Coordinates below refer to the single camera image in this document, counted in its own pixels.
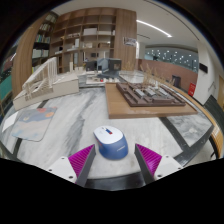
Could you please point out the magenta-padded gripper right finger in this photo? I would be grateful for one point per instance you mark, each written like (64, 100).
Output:
(149, 159)

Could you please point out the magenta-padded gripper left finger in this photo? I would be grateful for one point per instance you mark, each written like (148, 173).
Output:
(81, 160)

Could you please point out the blue and white computer mouse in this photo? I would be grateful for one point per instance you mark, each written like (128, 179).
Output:
(111, 144)

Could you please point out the brown architectural model on board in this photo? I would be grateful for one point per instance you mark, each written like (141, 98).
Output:
(133, 106)

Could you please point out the white stepped architectural model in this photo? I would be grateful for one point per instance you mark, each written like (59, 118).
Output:
(60, 85)

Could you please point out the red sign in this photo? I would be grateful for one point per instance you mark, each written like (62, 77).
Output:
(191, 89)

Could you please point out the wooden shelf unit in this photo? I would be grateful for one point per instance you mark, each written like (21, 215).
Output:
(90, 33)

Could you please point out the long ceiling light strip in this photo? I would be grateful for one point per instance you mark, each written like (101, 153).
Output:
(155, 28)

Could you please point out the poster on wooden wall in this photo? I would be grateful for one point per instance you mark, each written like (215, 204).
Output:
(129, 41)

